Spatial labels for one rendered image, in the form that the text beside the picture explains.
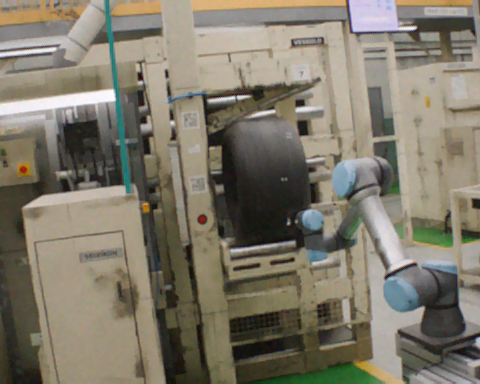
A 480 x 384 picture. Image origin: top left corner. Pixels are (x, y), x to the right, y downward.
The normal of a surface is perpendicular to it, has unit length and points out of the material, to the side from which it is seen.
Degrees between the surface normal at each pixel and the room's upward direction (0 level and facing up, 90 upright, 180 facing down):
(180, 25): 90
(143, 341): 90
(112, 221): 90
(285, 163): 73
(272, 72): 90
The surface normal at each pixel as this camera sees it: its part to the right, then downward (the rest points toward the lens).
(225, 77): 0.18, 0.07
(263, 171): 0.15, -0.16
